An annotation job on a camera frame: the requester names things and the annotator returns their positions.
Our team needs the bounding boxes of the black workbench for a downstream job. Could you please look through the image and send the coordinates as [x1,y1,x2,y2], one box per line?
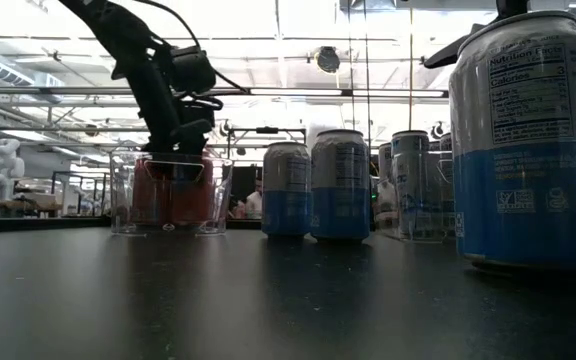
[0,215,113,235]

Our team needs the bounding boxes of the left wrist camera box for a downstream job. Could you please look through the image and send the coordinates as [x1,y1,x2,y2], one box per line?
[169,44,218,95]

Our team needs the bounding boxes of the long horizontal ceiling rail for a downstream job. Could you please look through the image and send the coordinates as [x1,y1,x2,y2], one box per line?
[0,85,450,100]

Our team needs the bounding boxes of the person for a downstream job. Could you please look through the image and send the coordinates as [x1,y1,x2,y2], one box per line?
[244,177,264,220]

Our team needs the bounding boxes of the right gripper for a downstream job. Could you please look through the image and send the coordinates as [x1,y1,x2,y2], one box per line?
[422,0,532,70]

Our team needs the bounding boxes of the silver and blue soda can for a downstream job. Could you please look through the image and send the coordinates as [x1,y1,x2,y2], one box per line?
[309,128,372,242]
[448,10,576,277]
[261,141,313,237]

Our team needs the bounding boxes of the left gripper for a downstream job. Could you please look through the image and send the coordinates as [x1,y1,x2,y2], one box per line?
[135,54,217,157]

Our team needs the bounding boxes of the clear plastic bin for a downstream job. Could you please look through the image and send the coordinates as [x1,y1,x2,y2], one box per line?
[373,148,457,245]
[109,149,234,237]

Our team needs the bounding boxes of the white robot statue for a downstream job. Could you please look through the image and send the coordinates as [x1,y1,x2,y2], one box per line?
[0,138,27,202]

